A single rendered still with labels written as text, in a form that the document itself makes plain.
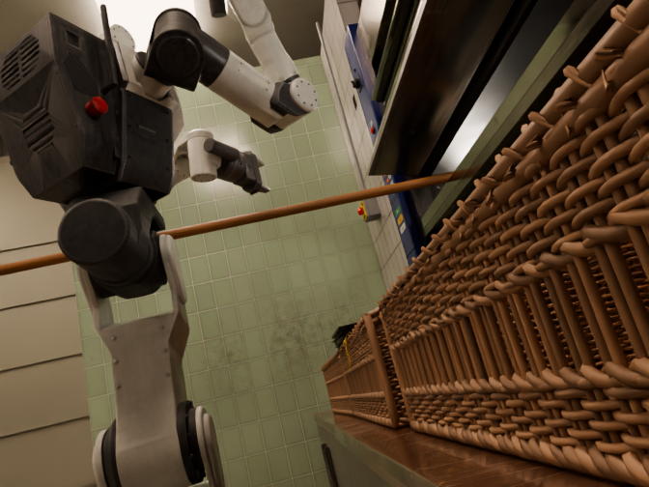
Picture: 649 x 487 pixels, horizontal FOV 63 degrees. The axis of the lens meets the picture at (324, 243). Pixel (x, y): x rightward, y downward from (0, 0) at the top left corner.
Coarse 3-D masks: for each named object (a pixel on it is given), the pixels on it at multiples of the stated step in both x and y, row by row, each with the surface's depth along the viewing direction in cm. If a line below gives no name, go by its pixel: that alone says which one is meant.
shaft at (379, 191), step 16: (432, 176) 167; (448, 176) 167; (352, 192) 163; (368, 192) 163; (384, 192) 164; (288, 208) 159; (304, 208) 160; (320, 208) 161; (208, 224) 156; (224, 224) 156; (240, 224) 158; (48, 256) 149; (64, 256) 150; (0, 272) 147
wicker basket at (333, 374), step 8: (328, 360) 154; (336, 360) 132; (328, 368) 161; (336, 368) 140; (328, 376) 164; (336, 376) 143; (344, 376) 126; (328, 384) 170; (336, 384) 149; (344, 384) 132; (328, 392) 176; (336, 392) 153; (344, 392) 135; (336, 400) 157; (344, 400) 138; (336, 408) 162; (344, 408) 141; (352, 408) 124
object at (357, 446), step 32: (320, 416) 168; (352, 416) 122; (352, 448) 77; (384, 448) 52; (416, 448) 47; (448, 448) 42; (480, 448) 39; (352, 480) 98; (384, 480) 51; (416, 480) 35; (448, 480) 31; (480, 480) 29; (512, 480) 27; (544, 480) 26; (576, 480) 24; (608, 480) 23
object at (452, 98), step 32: (448, 0) 116; (480, 0) 116; (512, 0) 117; (416, 32) 126; (448, 32) 126; (480, 32) 127; (416, 64) 138; (448, 64) 138; (416, 96) 152; (448, 96) 153; (384, 128) 170; (416, 128) 171; (384, 160) 193; (416, 160) 194
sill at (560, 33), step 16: (576, 0) 91; (592, 0) 87; (576, 16) 92; (560, 32) 97; (544, 48) 103; (544, 64) 104; (528, 80) 110; (512, 96) 118; (496, 112) 126; (496, 128) 128; (480, 144) 138; (464, 160) 151; (448, 192) 167; (432, 208) 186
